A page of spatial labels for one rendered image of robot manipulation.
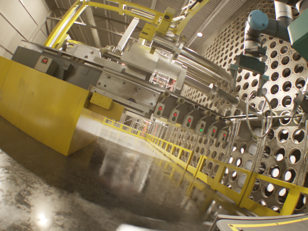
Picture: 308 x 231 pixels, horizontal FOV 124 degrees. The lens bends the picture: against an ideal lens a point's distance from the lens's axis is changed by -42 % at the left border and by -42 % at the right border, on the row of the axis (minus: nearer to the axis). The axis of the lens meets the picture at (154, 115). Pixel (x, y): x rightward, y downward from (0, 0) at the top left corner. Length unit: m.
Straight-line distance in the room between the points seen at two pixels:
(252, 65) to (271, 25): 0.19
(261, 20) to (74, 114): 1.30
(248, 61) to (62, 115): 1.29
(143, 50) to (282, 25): 1.54
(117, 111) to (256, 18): 1.18
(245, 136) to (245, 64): 2.23
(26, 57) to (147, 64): 1.73
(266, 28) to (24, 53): 2.50
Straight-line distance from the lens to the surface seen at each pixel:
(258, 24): 0.57
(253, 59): 0.65
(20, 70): 1.71
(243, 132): 2.71
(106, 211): 0.76
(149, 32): 1.87
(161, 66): 1.83
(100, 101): 1.18
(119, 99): 1.46
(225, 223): 0.30
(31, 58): 2.26
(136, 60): 1.64
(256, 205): 1.56
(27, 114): 1.50
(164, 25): 1.73
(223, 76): 1.85
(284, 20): 0.64
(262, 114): 1.25
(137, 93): 1.56
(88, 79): 1.70
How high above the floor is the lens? 0.44
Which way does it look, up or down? 7 degrees up
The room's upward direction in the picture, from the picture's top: 20 degrees clockwise
